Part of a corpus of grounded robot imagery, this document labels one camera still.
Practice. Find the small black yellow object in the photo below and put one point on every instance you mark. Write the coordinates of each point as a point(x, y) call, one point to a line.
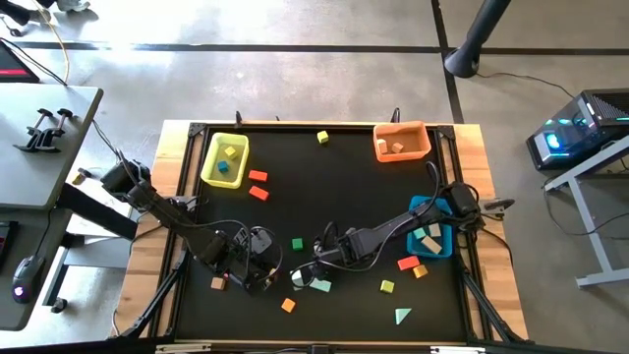
point(81, 176)

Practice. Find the black keyboard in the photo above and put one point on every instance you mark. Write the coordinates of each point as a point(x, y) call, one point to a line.
point(6, 246)

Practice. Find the orange plastic bin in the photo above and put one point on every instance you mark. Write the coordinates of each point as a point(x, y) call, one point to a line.
point(413, 142)

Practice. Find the mint wooden triangle block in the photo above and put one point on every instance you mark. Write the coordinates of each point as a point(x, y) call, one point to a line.
point(401, 314)

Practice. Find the black support beam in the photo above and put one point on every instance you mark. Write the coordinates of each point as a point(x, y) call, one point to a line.
point(98, 211)

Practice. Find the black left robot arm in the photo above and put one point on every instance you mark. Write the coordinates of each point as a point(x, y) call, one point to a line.
point(167, 211)

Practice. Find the green wooden cube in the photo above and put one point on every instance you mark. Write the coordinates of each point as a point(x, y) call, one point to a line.
point(297, 244)

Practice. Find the red long wooden block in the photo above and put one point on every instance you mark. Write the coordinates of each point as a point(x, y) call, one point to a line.
point(259, 193)
point(258, 175)
point(409, 263)

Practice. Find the black computer tower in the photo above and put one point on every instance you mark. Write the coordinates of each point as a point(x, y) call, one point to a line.
point(589, 123)

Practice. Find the black desk foot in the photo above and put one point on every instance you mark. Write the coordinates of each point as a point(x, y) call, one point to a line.
point(59, 305)

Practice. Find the yellow-green wooden cube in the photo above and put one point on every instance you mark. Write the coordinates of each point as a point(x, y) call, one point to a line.
point(387, 286)

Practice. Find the pale pink long block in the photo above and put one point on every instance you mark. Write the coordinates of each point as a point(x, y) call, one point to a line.
point(435, 230)
point(431, 245)

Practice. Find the tan wooden cube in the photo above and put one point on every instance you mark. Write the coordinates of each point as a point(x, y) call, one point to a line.
point(397, 147)

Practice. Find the blue wooden cube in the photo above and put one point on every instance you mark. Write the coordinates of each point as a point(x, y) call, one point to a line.
point(223, 166)

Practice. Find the mint long wooden block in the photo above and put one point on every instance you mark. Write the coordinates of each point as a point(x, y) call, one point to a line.
point(320, 285)
point(419, 233)

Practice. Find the tan wooden triangle block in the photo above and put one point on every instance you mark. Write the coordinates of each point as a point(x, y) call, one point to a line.
point(382, 146)

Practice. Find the yellow plastic bin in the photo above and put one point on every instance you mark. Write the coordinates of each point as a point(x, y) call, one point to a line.
point(238, 169)

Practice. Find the black curved bracket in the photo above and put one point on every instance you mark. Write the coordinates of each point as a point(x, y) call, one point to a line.
point(395, 117)
point(239, 119)

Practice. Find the grey desk leg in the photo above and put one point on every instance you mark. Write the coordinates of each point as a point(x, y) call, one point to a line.
point(98, 255)

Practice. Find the grey side desk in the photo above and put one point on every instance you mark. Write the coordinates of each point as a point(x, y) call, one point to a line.
point(29, 177)

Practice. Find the blue plastic bin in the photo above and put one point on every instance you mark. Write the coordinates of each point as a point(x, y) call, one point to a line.
point(446, 246)

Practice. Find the orange wooden cube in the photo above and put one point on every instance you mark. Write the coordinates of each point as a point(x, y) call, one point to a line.
point(288, 305)

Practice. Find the black monitor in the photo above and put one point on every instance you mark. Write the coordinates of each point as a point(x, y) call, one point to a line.
point(12, 66)

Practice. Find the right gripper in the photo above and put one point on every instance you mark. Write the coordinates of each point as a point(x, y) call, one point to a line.
point(334, 255)

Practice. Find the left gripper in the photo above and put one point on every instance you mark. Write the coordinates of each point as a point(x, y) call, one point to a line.
point(255, 260)

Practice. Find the black computer mouse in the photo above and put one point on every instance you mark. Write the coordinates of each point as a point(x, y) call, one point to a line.
point(27, 275)

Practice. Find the black C-clamp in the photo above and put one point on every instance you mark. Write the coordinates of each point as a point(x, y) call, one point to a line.
point(65, 113)
point(44, 112)

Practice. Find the white desk frame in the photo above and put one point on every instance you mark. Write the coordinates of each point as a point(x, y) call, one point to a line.
point(604, 278)

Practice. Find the brown wooden cube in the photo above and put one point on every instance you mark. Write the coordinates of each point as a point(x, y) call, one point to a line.
point(218, 283)

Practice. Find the silver metal bracket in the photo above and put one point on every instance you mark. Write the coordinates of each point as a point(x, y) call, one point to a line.
point(457, 350)
point(182, 349)

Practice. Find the black pole stand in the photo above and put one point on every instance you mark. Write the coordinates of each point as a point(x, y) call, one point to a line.
point(464, 61)

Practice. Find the white grey wooden block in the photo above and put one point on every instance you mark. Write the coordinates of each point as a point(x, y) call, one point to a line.
point(297, 279)

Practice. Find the black table mat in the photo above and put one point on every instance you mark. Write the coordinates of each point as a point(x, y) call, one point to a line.
point(344, 196)

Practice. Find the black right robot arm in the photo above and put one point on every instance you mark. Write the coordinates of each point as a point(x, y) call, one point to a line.
point(393, 228)

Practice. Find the person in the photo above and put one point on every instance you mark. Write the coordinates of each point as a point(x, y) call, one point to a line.
point(22, 14)

